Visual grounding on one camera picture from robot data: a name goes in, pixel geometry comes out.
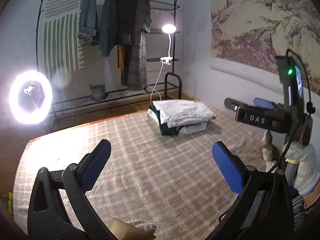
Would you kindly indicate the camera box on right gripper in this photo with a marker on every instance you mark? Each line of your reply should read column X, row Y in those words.
column 291, row 79

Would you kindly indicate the landscape wall painting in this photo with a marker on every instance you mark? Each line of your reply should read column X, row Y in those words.
column 254, row 32

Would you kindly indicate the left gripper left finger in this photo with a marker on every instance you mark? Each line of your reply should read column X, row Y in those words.
column 47, row 215

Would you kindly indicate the green striped wall hanging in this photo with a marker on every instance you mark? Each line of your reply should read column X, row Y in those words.
column 62, row 53

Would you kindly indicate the black metal clothes rack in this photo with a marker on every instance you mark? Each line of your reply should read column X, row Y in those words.
column 72, row 108

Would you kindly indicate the small potted plant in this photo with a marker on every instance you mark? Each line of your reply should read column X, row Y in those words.
column 98, row 92

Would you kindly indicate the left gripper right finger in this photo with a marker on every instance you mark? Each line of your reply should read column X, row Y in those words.
column 263, row 208

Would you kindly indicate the white t-shirt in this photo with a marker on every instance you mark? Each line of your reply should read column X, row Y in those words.
column 176, row 113

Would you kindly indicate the plaid beige bed cover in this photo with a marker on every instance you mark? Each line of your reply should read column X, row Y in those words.
column 172, row 182

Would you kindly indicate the right hand in white glove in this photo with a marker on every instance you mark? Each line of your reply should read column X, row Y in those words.
column 306, row 178

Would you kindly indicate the grey plaid hanging coat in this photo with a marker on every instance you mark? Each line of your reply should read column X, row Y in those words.
column 137, row 77

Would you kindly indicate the black hanging coat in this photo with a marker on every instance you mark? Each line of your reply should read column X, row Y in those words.
column 125, row 21

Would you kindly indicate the blue denim hanging jacket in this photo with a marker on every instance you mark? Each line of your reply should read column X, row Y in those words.
column 88, row 30

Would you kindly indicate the yellow object at bedside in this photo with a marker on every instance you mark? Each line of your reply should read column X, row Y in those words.
column 7, row 201

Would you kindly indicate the dark green hanging jacket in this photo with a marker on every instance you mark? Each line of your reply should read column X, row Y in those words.
column 108, row 27

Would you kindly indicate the beige pillow at bed edge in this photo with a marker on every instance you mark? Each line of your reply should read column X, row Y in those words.
column 134, row 229

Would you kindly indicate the ring light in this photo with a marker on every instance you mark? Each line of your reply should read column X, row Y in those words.
column 30, row 97

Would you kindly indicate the stack of folded clothes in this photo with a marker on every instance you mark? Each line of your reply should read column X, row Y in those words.
column 165, row 130

